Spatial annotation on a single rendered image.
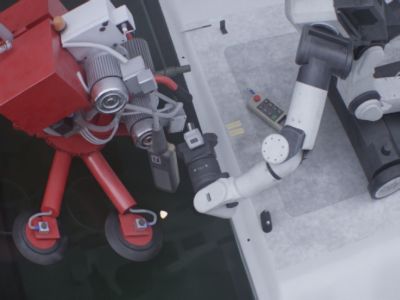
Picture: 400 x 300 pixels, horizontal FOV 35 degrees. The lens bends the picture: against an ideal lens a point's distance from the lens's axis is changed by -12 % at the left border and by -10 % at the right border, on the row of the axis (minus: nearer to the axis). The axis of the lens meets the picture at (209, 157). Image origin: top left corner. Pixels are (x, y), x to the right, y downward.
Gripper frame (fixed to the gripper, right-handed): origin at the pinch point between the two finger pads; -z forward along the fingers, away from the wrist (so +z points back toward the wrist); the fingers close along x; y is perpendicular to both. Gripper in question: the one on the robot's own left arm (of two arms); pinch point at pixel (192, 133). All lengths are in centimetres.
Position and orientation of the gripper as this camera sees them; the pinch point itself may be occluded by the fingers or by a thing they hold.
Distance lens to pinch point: 206.6
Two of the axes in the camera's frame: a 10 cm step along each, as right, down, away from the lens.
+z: 2.7, 8.5, -4.5
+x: 9.1, -3.8, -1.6
